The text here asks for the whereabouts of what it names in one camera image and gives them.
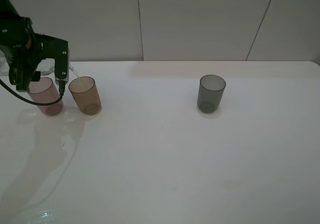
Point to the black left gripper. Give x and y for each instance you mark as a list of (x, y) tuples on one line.
[(25, 59)]

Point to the clear plastic water bottle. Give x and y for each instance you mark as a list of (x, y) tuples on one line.
[(46, 67)]

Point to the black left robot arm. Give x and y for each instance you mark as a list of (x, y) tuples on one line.
[(15, 29)]

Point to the pink translucent plastic cup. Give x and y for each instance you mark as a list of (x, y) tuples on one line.
[(44, 91)]

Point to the orange translucent plastic cup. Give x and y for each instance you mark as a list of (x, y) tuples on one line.
[(85, 94)]

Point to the grey translucent plastic cup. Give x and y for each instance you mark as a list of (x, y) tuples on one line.
[(210, 92)]

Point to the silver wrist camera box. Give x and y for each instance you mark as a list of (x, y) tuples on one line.
[(61, 66)]

